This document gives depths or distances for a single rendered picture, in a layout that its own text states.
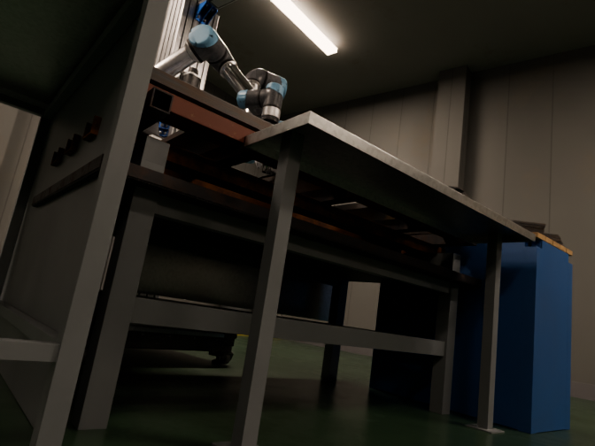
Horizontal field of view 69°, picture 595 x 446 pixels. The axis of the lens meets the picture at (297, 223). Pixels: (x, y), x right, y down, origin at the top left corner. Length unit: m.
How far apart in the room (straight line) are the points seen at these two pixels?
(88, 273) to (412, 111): 4.93
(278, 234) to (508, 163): 3.98
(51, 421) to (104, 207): 0.37
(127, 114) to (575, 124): 4.38
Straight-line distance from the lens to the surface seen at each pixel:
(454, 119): 5.04
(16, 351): 0.87
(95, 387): 1.11
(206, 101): 1.24
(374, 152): 1.14
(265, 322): 1.01
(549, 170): 4.74
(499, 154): 4.90
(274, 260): 1.02
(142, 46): 1.00
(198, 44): 2.09
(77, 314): 0.87
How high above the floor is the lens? 0.30
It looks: 12 degrees up
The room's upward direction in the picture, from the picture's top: 9 degrees clockwise
